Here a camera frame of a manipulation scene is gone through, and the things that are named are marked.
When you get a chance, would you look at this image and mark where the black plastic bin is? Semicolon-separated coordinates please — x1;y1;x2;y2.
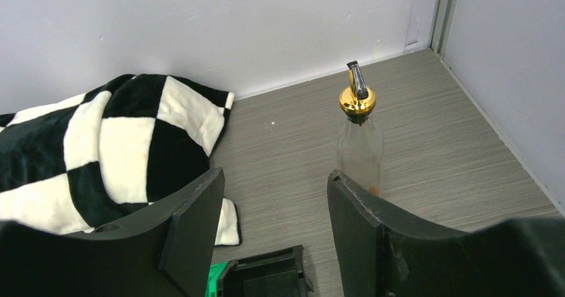
218;245;314;296

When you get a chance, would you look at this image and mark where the green plastic bin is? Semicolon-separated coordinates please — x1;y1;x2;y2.
205;261;229;297

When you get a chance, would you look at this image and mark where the black white checkered cloth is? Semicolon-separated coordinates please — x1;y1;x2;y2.
1;74;235;234

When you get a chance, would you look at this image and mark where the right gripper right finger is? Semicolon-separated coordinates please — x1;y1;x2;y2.
327;170;564;296

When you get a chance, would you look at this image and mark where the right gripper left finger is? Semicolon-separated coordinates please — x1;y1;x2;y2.
1;168;225;296

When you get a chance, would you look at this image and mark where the brown sauce glass bottle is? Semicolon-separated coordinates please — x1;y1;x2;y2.
336;61;384;196

